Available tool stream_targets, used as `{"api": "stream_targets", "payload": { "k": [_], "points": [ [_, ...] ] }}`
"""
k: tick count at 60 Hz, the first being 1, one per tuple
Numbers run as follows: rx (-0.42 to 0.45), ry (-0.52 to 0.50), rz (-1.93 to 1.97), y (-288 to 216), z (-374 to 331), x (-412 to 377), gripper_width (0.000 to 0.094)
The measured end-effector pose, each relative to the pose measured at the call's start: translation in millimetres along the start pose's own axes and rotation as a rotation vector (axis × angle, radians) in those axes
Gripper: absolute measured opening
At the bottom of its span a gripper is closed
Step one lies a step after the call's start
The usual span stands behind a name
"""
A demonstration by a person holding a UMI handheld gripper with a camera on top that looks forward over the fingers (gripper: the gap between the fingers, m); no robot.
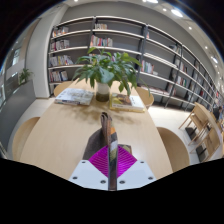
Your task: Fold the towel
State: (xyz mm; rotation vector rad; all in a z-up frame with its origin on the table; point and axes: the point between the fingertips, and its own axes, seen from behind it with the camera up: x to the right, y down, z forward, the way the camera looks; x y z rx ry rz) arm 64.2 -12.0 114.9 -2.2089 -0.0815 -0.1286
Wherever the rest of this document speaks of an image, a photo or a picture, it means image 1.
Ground small green potted plant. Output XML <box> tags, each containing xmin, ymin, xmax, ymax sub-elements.
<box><xmin>18</xmin><ymin>68</ymin><xmax>34</xmax><ymax>84</ymax></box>

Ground yellow-green book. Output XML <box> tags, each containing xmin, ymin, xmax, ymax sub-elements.
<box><xmin>109</xmin><ymin>92</ymin><xmax>146</xmax><ymax>113</ymax></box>

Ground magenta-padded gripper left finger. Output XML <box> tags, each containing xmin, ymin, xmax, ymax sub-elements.
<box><xmin>68</xmin><ymin>145</ymin><xmax>110</xmax><ymax>191</ymax></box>

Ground light wooden side table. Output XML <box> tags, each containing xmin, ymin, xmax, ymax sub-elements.
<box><xmin>194</xmin><ymin>101</ymin><xmax>224</xmax><ymax>134</ymax></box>

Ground round-backed light wooden chair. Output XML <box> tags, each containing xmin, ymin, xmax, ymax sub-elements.
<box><xmin>11</xmin><ymin>116</ymin><xmax>41</xmax><ymax>161</ymax></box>
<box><xmin>156</xmin><ymin>126</ymin><xmax>191</xmax><ymax>173</ymax></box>
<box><xmin>135</xmin><ymin>85</ymin><xmax>155</xmax><ymax>110</ymax></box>
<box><xmin>53</xmin><ymin>80</ymin><xmax>76</xmax><ymax>98</ymax></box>

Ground ceiling lights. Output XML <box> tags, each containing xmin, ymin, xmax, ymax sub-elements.
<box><xmin>141</xmin><ymin>0</ymin><xmax>221</xmax><ymax>64</ymax></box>

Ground zigzag striped grey towel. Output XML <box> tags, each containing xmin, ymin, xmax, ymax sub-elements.
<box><xmin>82</xmin><ymin>111</ymin><xmax>133</xmax><ymax>192</ymax></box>

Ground grey partition counter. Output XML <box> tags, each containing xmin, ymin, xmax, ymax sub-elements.
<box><xmin>0</xmin><ymin>79</ymin><xmax>37</xmax><ymax>151</ymax></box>

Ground grey bookshelf unit with books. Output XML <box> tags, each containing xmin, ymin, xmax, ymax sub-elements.
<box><xmin>47</xmin><ymin>14</ymin><xmax>221</xmax><ymax>113</ymax></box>

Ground white magazine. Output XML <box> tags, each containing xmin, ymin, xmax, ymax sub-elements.
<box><xmin>54</xmin><ymin>87</ymin><xmax>95</xmax><ymax>107</ymax></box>

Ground slatted wooden chair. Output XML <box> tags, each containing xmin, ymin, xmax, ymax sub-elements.
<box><xmin>178</xmin><ymin>102</ymin><xmax>211</xmax><ymax>144</ymax></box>
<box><xmin>195</xmin><ymin>121</ymin><xmax>224</xmax><ymax>163</ymax></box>

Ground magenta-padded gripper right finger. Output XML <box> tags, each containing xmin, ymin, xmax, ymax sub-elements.
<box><xmin>117</xmin><ymin>145</ymin><xmax>157</xmax><ymax>191</ymax></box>

